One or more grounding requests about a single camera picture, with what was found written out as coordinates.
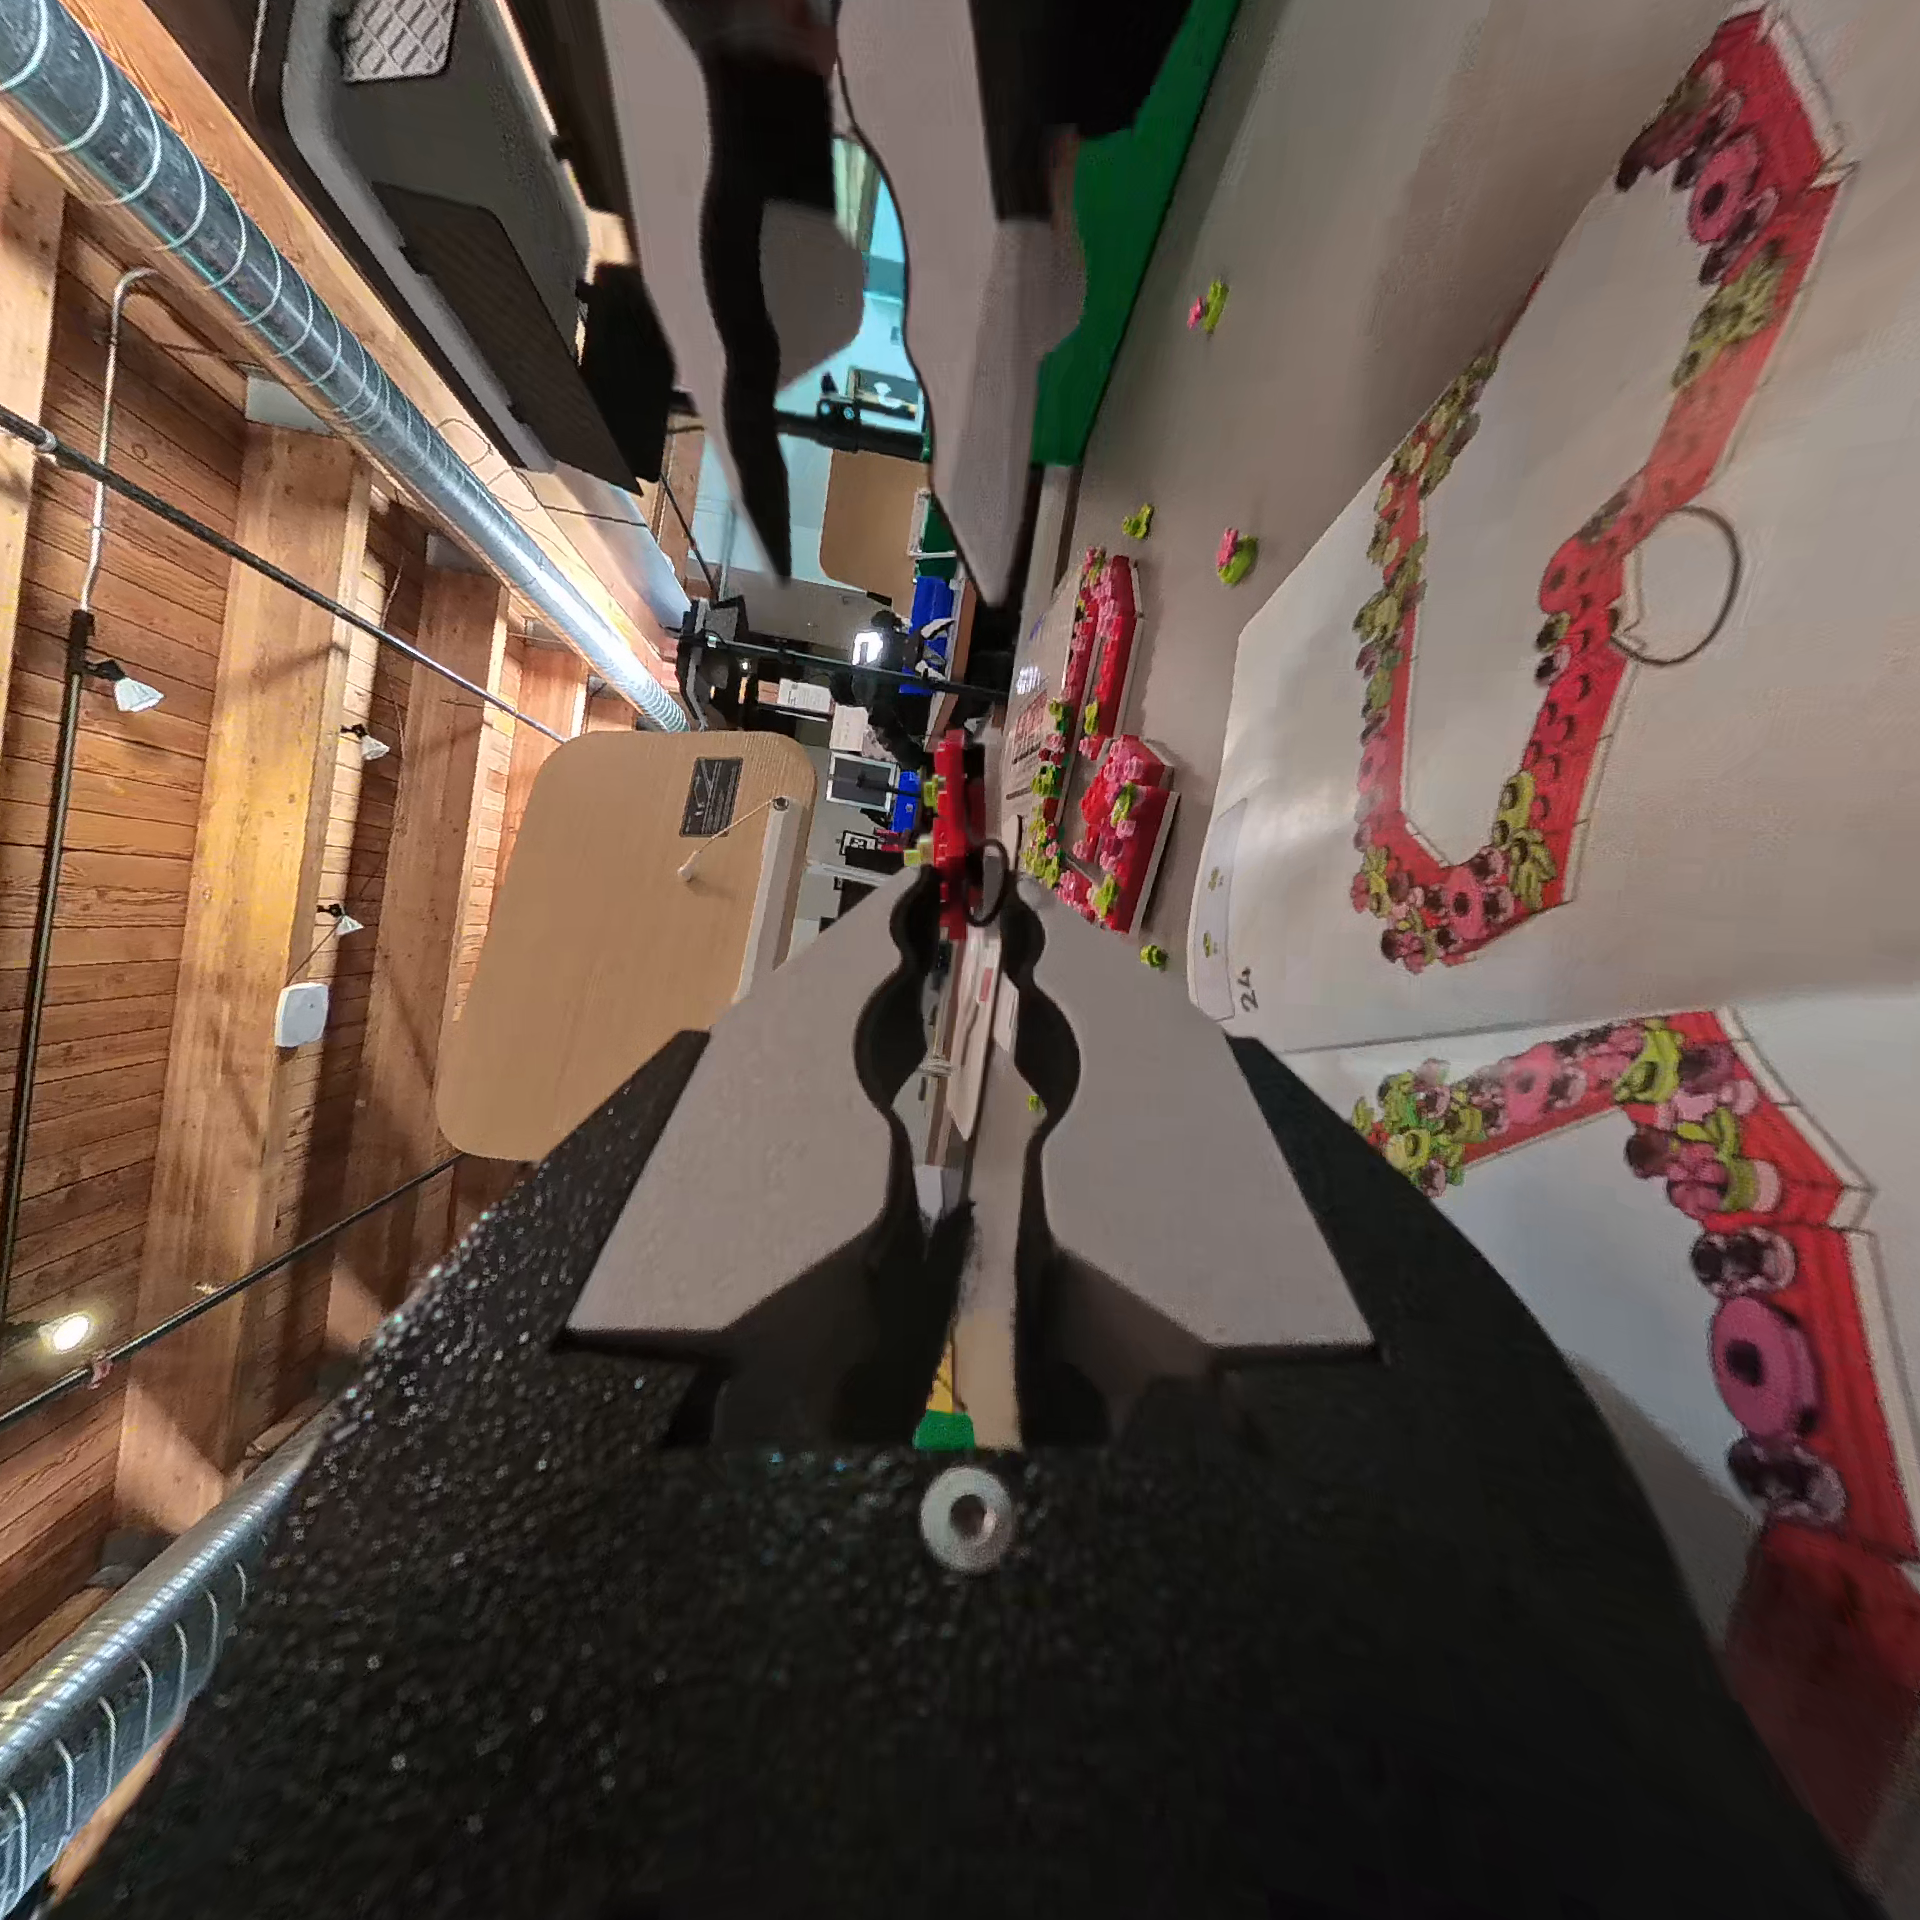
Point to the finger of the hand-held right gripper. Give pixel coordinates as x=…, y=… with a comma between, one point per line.
x=668, y=181
x=968, y=329

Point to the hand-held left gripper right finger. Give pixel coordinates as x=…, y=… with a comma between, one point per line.
x=1200, y=1200

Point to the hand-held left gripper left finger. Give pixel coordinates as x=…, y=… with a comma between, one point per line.
x=720, y=1200

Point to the red lego bracket piece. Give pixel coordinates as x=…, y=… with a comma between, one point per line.
x=954, y=809

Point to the pink flower lime lego piece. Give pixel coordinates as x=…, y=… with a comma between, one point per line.
x=1207, y=302
x=1234, y=556

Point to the lego instruction booklet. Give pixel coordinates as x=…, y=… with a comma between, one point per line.
x=1501, y=675

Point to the green plastic bin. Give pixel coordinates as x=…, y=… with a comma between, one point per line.
x=1155, y=224

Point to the softbox studio light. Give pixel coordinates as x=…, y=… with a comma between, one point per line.
x=466, y=224

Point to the wooden flip-top table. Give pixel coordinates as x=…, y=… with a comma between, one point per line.
x=629, y=931

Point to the stack of blue bins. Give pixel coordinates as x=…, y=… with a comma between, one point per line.
x=931, y=622

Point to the track spotlight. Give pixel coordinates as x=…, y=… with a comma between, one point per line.
x=68, y=1328
x=347, y=921
x=368, y=741
x=135, y=693

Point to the framed wall picture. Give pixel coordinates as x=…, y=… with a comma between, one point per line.
x=874, y=397

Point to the black camera rig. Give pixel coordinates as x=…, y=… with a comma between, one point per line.
x=765, y=661

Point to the silver spiral duct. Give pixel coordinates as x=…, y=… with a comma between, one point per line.
x=135, y=1651
x=301, y=316

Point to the white wall device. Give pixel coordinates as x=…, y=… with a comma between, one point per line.
x=302, y=1013

